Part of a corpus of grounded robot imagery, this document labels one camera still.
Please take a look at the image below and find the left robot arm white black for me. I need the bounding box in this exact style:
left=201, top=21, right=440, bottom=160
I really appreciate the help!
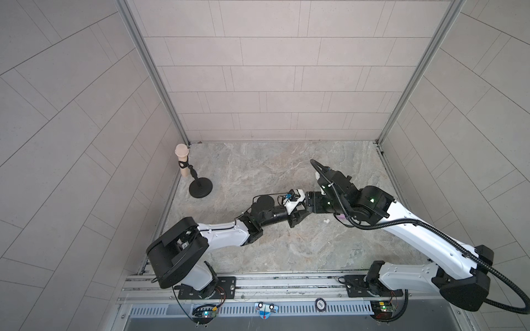
left=146, top=192, right=313, bottom=292

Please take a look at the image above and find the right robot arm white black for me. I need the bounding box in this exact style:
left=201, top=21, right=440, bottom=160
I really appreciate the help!
left=306, top=160, right=493, bottom=312

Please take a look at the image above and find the round black sticker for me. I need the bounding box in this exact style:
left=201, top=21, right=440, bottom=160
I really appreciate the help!
left=315, top=298, right=327, bottom=313

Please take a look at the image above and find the blue white small device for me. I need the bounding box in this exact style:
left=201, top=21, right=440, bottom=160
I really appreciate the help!
left=255, top=302, right=279, bottom=319

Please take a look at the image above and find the beige microphone on black stand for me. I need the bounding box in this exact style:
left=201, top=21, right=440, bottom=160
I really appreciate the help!
left=175, top=143, right=213, bottom=199

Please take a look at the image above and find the right green circuit board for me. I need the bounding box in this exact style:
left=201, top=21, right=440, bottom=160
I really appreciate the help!
left=370, top=301, right=396, bottom=321

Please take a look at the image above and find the green circuit board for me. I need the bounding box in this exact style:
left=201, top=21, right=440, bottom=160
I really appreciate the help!
left=370, top=301, right=396, bottom=321
left=192, top=304, right=219, bottom=325

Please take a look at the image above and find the left green circuit board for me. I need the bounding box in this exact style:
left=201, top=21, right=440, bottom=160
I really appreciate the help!
left=192, top=304, right=219, bottom=325

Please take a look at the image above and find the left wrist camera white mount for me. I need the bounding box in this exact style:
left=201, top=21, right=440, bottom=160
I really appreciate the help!
left=282, top=189, right=305, bottom=215

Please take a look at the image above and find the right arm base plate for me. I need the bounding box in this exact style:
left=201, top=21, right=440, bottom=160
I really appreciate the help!
left=338, top=275, right=404, bottom=298

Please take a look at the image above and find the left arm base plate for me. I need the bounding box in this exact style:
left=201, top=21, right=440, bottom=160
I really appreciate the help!
left=175, top=277, right=236, bottom=301

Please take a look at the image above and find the aluminium rail frame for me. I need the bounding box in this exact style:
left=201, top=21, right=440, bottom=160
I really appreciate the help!
left=115, top=270, right=462, bottom=306

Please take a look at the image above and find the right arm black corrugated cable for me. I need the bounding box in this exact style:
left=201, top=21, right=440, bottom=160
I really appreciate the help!
left=310, top=159, right=530, bottom=315

